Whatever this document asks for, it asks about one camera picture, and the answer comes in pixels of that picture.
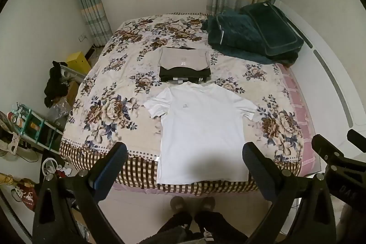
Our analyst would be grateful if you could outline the striped folded garment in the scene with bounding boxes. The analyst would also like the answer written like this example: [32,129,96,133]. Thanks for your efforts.
[169,77,201,85]

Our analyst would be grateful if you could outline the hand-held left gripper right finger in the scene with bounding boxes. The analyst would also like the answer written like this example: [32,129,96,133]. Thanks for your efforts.
[242,142,336,244]

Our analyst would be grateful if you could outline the white bed headboard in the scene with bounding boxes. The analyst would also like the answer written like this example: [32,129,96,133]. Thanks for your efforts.
[272,0,366,176]

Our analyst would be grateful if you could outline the red printed bag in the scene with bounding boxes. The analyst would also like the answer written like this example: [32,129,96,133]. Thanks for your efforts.
[11,180,38,212]

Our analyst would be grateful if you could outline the white t-shirt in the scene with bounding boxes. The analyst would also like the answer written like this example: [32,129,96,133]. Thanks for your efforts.
[143,82,258,184]

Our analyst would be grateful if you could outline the black narrow board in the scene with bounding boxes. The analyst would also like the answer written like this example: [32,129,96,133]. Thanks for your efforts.
[85,45,97,61]

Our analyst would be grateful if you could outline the white cable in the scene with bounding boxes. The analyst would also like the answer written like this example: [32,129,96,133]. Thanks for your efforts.
[42,158,75,177]

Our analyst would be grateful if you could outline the black fuzzy pants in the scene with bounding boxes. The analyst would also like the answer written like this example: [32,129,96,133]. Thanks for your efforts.
[137,210,249,244]

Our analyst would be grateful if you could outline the clear plastic bag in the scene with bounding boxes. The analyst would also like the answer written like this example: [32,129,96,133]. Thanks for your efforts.
[47,98,72,130]

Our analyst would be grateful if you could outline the teal storage rack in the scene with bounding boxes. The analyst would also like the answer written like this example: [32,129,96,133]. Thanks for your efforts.
[8,103,64,151]

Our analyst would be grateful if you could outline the pink mattress cover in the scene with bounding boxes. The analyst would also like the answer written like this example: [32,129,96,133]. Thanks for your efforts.
[276,62,315,178]

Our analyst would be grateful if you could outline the metal frame rack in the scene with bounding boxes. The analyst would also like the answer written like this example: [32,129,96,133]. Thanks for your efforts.
[61,65,86,82]

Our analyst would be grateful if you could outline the dark green pillow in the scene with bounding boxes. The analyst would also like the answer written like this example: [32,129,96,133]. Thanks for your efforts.
[240,0,304,57]

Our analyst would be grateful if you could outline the dark green quilt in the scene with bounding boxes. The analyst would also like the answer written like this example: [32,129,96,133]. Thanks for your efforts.
[204,13,301,66]

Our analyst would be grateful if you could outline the floral bed sheet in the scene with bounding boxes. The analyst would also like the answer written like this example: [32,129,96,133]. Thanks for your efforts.
[59,12,304,193]

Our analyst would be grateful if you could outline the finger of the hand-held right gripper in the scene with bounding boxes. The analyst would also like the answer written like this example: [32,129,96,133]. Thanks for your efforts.
[347,129,366,153]
[311,134,344,173]

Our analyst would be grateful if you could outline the yellow box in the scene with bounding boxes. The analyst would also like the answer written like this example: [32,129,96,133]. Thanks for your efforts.
[66,51,92,75]

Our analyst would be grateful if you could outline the grey slipper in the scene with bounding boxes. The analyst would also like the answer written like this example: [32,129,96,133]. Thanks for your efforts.
[170,196,185,213]
[202,196,216,212]

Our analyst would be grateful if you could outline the cardboard box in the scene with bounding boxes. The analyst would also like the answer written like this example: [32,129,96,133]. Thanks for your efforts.
[67,80,80,105]

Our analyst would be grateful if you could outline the black folded clothes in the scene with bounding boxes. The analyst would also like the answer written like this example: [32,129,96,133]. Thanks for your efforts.
[159,66,211,84]

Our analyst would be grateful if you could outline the black cloth heap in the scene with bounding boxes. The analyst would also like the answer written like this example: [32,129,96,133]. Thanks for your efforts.
[43,60,70,108]

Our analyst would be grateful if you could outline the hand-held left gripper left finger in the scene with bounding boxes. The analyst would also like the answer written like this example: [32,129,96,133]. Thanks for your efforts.
[31,142,128,244]

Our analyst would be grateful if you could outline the beige folded shirt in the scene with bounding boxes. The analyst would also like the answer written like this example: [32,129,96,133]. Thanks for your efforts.
[159,47,210,71]

